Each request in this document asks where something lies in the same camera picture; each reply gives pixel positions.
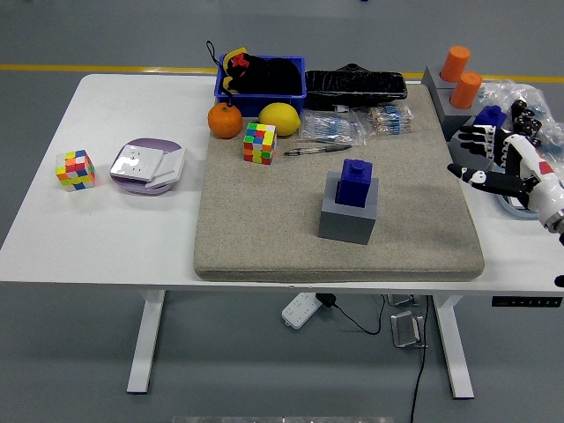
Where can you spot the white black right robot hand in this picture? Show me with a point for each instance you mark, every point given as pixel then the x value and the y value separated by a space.
pixel 544 185

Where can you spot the blue square seal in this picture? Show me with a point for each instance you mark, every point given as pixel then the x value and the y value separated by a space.
pixel 352 183
pixel 489 116

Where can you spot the orange cylinder seal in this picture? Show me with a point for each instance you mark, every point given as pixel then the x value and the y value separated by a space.
pixel 456 64
pixel 466 90

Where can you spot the light blue plate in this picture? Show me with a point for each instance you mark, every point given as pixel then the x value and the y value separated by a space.
pixel 515 209

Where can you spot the black capacitor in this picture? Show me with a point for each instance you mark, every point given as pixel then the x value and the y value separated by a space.
pixel 535 124
pixel 535 140
pixel 520 120
pixel 520 106

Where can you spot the black table control panel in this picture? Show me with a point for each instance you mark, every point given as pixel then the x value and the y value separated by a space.
pixel 526 302

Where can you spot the small clear bag of resistors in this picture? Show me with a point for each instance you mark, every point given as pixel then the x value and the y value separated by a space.
pixel 390 120

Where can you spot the white table leg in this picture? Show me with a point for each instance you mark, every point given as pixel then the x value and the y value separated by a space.
pixel 145 343
pixel 456 352

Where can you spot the black wrapped tray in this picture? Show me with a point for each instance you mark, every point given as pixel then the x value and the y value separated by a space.
pixel 357 88

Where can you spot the large clear bag of resistors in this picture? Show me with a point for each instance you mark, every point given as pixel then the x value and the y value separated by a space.
pixel 330 128

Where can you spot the dark ballpoint pen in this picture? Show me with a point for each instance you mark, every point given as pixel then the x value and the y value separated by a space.
pixel 317 150

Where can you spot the yellow lemon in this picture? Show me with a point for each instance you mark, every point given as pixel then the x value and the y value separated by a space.
pixel 279 119

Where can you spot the white power strip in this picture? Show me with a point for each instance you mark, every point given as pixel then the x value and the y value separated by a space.
pixel 300 310

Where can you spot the grey-brown mat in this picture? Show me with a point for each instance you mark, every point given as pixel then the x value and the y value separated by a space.
pixel 264 220

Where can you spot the four-by-four colourful magic cube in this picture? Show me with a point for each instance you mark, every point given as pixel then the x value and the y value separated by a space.
pixel 260 143

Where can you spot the blue plastic bin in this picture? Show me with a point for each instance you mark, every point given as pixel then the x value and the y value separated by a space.
pixel 264 103

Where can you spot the orange fruit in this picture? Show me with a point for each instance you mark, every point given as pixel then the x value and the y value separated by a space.
pixel 224 121

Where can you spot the purple plate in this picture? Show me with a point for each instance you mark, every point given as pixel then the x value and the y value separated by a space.
pixel 132 187

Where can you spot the three-by-three colourful magic cube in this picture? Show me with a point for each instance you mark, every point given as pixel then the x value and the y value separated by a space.
pixel 76 171

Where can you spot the small metal bracket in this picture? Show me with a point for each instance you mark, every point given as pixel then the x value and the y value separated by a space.
pixel 401 300

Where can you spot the large metal bracket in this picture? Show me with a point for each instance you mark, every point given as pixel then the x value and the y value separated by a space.
pixel 407 329

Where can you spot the white wall switch panel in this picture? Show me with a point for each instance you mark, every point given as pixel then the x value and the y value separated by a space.
pixel 169 167

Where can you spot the white wall socket panel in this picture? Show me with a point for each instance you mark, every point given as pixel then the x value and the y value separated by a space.
pixel 134 162

